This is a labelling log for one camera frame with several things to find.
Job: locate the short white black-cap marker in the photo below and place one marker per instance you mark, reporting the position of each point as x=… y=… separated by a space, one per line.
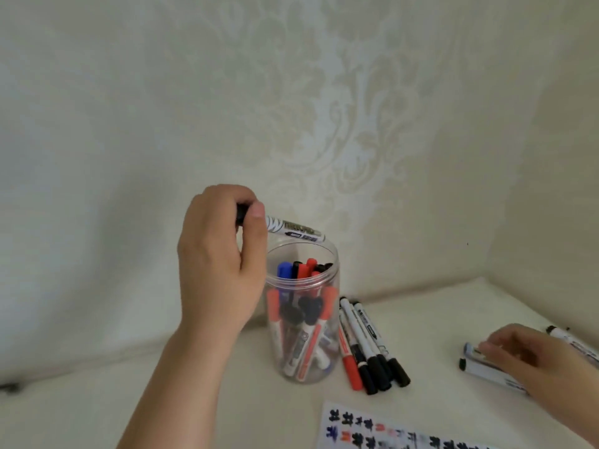
x=299 y=231

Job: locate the red cap grey label marker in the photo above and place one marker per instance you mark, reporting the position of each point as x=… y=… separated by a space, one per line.
x=311 y=266

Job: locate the white marker chunky black cap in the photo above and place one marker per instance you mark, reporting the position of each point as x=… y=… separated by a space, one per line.
x=373 y=343
x=311 y=306

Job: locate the transparent plastic jar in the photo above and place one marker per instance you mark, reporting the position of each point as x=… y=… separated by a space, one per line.
x=334 y=280

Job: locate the white paper sheet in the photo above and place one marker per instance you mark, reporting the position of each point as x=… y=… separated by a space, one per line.
x=365 y=434

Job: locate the person's left hand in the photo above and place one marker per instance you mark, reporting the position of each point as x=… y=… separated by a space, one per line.
x=215 y=275

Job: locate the person's right hand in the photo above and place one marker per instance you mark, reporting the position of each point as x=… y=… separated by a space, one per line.
x=538 y=364

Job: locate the slim black pen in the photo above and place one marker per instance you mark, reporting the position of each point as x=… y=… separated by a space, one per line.
x=296 y=270

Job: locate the worn white black-ended marker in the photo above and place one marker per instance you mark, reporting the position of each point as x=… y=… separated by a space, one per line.
x=367 y=381

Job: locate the black cap bold print marker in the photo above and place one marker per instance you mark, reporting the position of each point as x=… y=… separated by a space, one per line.
x=486 y=374

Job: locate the red cap white barrel marker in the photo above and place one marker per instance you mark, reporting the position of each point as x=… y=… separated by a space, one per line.
x=353 y=374

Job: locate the slim red striped marker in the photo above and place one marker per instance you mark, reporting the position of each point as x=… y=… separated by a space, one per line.
x=330 y=303

